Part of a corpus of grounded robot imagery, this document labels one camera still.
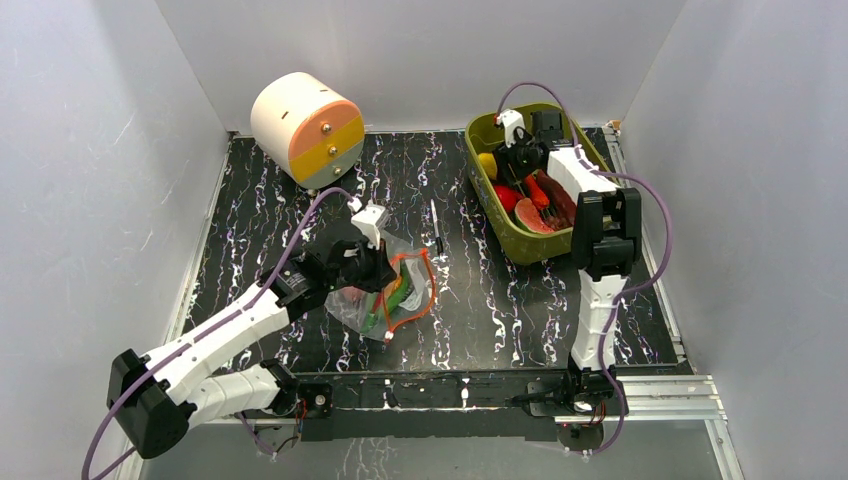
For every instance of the red chili pepper toy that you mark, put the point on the red chili pepper toy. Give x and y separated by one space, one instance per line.
538 197

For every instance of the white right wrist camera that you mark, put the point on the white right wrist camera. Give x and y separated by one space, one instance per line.
512 123

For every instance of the green chili pepper toy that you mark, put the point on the green chili pepper toy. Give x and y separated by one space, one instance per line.
380 310

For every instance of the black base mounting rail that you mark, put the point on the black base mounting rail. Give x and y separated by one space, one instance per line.
532 404

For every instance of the red bell pepper toy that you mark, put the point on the red bell pepper toy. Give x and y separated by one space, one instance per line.
508 197

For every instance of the black and white pen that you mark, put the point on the black and white pen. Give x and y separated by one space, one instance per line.
437 229

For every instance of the round white drawer cabinet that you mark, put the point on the round white drawer cabinet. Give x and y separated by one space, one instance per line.
308 129

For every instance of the pink watermelon slice toy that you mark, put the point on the pink watermelon slice toy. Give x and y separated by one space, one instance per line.
528 218

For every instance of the olive green plastic bin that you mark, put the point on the olive green plastic bin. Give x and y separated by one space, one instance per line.
518 245

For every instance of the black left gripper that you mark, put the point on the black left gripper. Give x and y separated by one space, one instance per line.
383 272

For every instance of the orange brown papaya slice toy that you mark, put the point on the orange brown papaya slice toy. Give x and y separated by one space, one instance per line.
562 202

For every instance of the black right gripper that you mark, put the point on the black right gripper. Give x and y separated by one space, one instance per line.
519 163

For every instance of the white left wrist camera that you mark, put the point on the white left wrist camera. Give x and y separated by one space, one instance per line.
370 220

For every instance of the clear zip top bag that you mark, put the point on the clear zip top bag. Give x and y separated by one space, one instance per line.
408 298

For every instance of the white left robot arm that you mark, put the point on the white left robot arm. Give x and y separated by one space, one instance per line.
159 396

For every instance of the pink peach toy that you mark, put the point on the pink peach toy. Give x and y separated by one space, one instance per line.
352 294

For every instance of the yellow mango toy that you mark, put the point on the yellow mango toy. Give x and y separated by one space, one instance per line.
489 165

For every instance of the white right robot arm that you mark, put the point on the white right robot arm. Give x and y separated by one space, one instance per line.
605 244

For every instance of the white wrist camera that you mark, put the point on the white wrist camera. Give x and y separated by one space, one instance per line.
370 220
512 123

